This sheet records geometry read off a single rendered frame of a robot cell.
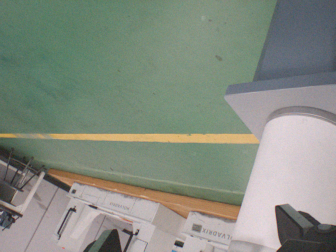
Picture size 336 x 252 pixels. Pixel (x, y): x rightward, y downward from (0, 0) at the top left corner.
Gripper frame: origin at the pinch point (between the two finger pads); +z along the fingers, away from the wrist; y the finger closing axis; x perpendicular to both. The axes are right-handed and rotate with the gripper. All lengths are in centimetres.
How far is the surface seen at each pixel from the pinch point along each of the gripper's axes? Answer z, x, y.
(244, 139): 93, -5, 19
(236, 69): 61, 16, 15
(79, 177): 309, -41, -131
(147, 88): 86, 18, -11
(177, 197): 209, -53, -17
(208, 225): 187, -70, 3
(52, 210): 473, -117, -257
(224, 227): 180, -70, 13
